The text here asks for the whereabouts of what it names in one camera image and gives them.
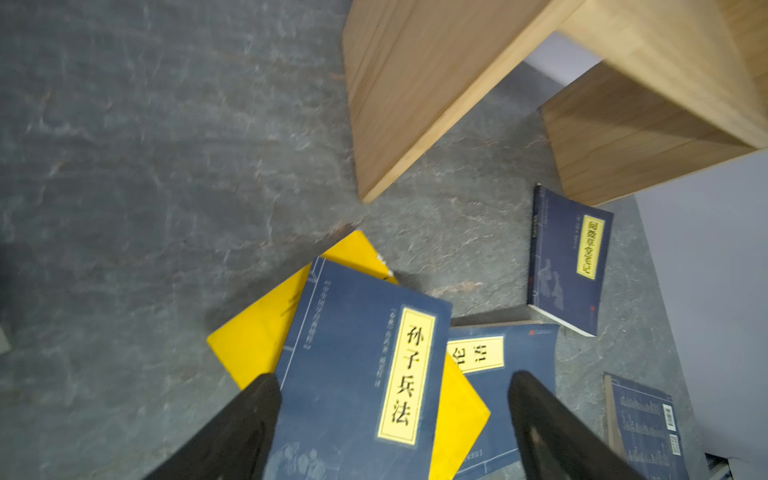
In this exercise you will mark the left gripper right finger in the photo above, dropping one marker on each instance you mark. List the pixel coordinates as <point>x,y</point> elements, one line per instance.
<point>553,442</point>

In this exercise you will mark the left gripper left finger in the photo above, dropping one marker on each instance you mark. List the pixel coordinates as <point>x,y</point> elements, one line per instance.
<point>235,443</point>

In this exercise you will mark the blue book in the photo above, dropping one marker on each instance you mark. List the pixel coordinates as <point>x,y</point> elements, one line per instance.
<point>488,357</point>

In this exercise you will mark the navy book yellow label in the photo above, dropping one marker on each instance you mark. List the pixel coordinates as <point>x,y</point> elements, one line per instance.
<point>568,257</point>
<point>360,377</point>

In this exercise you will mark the navy notebook white lines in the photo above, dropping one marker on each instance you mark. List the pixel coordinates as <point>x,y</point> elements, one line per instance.
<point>642,429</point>

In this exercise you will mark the wooden two-tier bookshelf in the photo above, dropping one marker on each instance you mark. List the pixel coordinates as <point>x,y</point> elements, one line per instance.
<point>633,93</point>

